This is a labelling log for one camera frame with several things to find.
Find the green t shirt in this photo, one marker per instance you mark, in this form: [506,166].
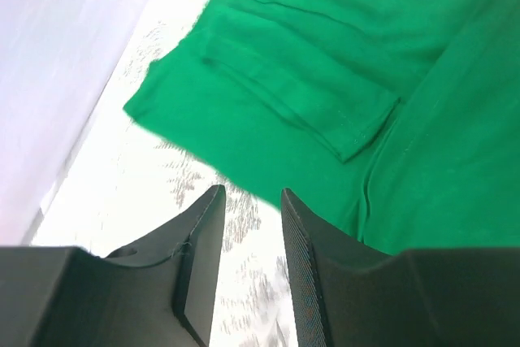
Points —
[397,121]

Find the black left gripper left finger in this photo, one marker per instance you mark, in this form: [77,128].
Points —
[158,290]

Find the floral patterned table mat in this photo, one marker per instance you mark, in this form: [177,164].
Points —
[121,182]

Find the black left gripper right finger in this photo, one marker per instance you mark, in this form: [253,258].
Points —
[345,293]

